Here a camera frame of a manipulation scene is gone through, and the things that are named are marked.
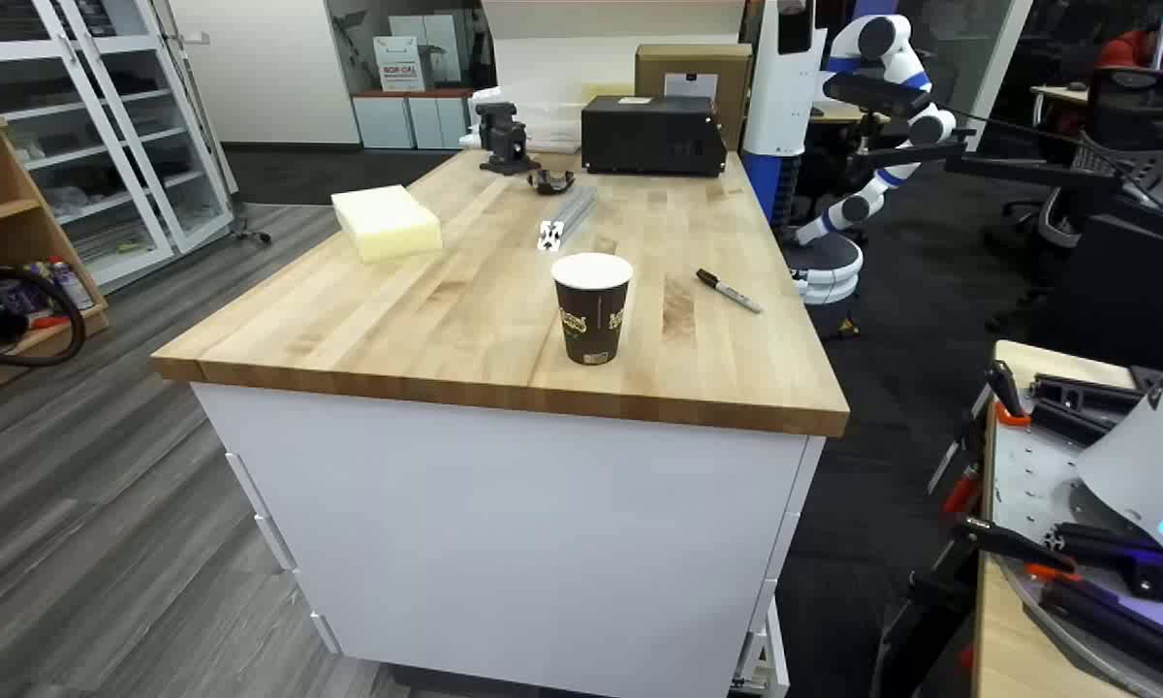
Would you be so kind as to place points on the black marker pen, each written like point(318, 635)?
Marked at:
point(725, 292)

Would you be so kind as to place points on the brown paper coffee cup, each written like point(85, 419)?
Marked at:
point(592, 322)

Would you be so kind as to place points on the white cabinet with wooden top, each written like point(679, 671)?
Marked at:
point(505, 546)

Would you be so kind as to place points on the black equipment box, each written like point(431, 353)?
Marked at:
point(650, 136)

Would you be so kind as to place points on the black bench vise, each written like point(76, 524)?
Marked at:
point(500, 132)

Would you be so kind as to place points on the pale yellow foam block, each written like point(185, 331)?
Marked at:
point(384, 221)

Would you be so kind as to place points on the brown cardboard box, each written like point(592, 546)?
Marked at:
point(683, 62)

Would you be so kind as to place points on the white and blue robot column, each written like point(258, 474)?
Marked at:
point(783, 92)

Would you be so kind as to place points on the wooden workbench with clamps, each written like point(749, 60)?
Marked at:
point(1032, 477)

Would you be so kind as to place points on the white glass-door shelving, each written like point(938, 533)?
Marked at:
point(102, 131)

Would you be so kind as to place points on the black mesh office chair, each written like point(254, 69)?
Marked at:
point(1116, 180)

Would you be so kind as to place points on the grey sheet cover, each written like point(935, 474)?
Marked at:
point(1156, 452)

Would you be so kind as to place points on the long wooden shelf unit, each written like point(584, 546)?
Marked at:
point(5, 215)

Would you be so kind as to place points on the person in red shirt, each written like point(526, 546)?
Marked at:
point(1129, 47)

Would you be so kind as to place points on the low white wall cabinet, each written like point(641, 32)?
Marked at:
point(412, 118)

